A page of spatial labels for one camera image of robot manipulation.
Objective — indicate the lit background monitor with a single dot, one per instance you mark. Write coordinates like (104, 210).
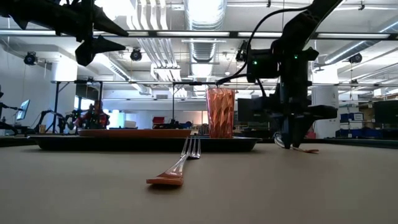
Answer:
(23, 109)

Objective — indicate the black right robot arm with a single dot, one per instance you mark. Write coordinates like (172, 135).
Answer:
(304, 28)

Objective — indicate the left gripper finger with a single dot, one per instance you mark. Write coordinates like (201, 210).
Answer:
(107, 25)
(107, 44)

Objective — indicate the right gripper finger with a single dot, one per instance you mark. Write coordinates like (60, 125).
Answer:
(287, 133)
(299, 130)

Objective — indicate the silver ceiling air duct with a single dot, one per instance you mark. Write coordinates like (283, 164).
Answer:
(205, 15)

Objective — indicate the tan table mat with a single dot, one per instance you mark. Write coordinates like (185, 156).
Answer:
(93, 193)

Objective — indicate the background black robot arm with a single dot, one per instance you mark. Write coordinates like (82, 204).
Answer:
(51, 119)

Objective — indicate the blue storage bins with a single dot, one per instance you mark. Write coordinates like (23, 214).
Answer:
(357, 124)

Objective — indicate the black background stand frame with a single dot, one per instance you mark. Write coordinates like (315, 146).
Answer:
(56, 105)

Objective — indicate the red storage box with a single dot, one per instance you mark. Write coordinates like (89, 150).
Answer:
(158, 120)

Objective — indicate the person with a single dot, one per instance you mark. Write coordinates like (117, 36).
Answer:
(96, 119)

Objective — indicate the dark green plastic tray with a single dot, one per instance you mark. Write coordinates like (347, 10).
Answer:
(124, 144)

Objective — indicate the orange faceted plastic cup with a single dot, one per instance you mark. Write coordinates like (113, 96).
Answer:
(220, 112)

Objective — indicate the dark background monitor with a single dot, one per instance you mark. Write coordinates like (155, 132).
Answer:
(248, 109)

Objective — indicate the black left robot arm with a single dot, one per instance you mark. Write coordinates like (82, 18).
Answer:
(21, 12)

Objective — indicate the black hanging spotlight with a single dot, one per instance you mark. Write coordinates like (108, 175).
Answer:
(136, 55)
(355, 58)
(30, 58)

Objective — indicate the orange plastic plate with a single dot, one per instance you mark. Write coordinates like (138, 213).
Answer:
(133, 133)

